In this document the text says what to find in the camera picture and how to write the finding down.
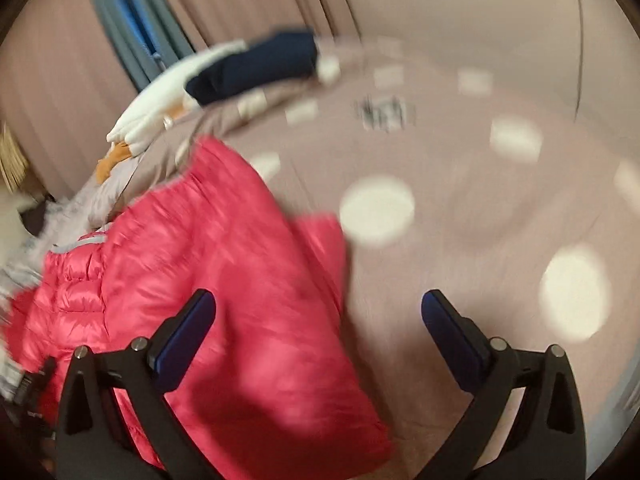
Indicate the blue-grey curtain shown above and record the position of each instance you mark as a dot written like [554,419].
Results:
[130,25]

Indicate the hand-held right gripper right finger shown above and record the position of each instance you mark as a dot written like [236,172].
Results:
[442,322]

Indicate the red puffer jacket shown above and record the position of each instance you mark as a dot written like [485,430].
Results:
[225,260]

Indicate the striped cloth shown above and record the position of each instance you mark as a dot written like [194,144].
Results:
[17,270]

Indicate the grey lilac garment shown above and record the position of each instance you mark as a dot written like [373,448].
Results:
[130,180]

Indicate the polka dot bed cover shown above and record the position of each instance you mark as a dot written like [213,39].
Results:
[450,175]

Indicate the navy blue cloth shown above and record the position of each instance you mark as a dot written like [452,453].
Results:
[260,67]

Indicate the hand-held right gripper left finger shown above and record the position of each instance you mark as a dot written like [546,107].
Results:
[185,332]

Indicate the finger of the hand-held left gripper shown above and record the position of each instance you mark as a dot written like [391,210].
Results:
[32,390]

